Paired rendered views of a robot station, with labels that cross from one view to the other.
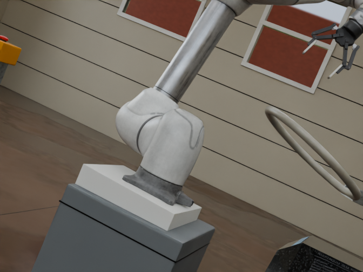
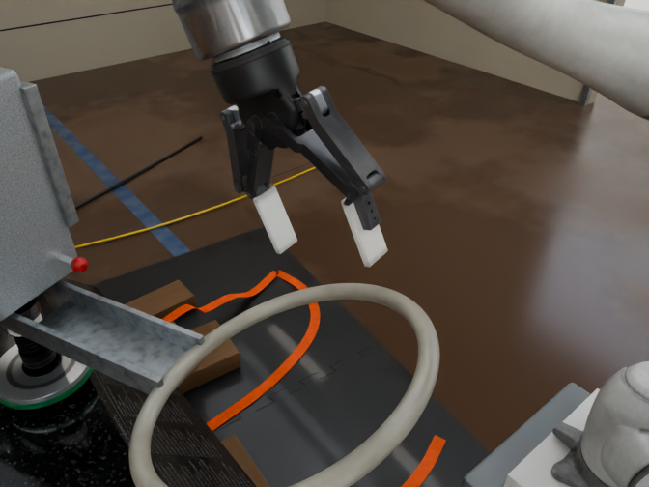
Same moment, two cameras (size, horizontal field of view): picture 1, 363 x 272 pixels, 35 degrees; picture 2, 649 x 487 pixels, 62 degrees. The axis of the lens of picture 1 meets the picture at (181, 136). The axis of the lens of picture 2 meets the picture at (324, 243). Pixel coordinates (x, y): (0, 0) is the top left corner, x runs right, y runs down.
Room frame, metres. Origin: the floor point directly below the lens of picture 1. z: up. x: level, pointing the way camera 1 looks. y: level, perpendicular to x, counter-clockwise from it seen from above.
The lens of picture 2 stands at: (2.62, -0.11, 1.82)
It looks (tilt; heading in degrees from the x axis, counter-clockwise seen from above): 36 degrees down; 215
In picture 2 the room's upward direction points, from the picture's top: straight up
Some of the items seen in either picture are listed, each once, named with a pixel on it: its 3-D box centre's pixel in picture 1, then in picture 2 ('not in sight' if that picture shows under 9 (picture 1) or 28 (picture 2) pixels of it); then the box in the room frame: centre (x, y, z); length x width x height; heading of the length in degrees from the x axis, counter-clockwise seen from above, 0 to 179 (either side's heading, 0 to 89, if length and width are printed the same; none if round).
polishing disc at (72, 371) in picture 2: not in sight; (42, 364); (2.30, -1.13, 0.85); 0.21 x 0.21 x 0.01
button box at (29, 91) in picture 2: not in sight; (39, 157); (2.17, -1.08, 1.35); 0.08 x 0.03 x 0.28; 98
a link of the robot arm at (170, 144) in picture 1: (174, 143); (646, 425); (1.84, 0.01, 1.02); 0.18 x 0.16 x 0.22; 39
